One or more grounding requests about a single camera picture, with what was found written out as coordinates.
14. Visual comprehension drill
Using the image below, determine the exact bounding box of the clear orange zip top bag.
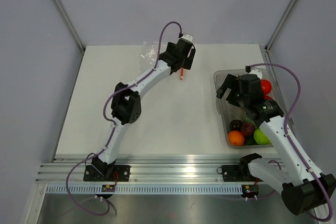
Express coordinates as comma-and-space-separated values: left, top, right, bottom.
136, 42, 186, 84

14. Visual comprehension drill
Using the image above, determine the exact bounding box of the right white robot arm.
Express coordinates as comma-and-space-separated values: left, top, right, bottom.
216, 73, 335, 215

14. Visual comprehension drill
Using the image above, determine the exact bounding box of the red tomato upper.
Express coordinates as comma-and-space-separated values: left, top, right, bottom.
261, 79, 272, 95

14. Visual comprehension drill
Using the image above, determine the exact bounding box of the red tomato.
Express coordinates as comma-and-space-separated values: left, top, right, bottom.
264, 95, 272, 100
261, 79, 272, 95

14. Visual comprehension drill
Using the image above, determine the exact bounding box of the red tomato lower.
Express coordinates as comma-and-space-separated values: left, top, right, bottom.
264, 95, 272, 100

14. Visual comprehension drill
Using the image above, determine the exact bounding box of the dark purple plum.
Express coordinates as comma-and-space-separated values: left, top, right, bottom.
229, 120, 243, 131

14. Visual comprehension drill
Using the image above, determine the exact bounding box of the dark red apple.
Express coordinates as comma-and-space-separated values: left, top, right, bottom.
240, 122, 255, 136

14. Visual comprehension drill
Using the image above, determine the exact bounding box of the orange fruit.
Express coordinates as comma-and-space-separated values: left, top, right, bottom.
228, 131, 245, 146

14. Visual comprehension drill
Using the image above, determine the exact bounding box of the green lime apple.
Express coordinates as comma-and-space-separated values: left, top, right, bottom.
254, 128, 271, 145

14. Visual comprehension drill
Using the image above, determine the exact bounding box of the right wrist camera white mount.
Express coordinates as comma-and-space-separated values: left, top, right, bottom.
245, 66, 263, 80

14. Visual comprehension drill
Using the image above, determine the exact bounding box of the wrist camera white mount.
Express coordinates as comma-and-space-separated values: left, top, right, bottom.
245, 66, 263, 80
178, 33, 193, 42

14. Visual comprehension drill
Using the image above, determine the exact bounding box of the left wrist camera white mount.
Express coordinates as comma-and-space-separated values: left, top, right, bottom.
178, 33, 193, 42

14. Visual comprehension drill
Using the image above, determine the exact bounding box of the right aluminium frame post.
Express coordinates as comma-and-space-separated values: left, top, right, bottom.
265, 0, 299, 53

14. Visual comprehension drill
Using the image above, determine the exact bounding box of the aluminium frame post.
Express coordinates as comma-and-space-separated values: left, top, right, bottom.
52, 0, 86, 55
265, 0, 299, 53

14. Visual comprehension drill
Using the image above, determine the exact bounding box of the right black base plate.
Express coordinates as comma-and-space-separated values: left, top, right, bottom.
216, 165, 261, 183

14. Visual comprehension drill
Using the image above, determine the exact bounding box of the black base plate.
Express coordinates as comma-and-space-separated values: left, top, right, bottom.
83, 165, 131, 182
216, 165, 261, 183

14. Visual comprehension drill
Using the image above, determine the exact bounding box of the aluminium mounting rail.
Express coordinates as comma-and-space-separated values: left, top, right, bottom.
35, 155, 240, 184

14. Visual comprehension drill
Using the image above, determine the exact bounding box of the left aluminium frame post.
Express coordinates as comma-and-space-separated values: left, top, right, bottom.
52, 0, 86, 55

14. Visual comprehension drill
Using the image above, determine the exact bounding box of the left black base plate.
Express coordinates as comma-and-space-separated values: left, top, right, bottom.
83, 165, 131, 182

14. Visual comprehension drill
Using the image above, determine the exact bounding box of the white slotted cable duct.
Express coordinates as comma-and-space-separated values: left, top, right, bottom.
46, 183, 243, 195

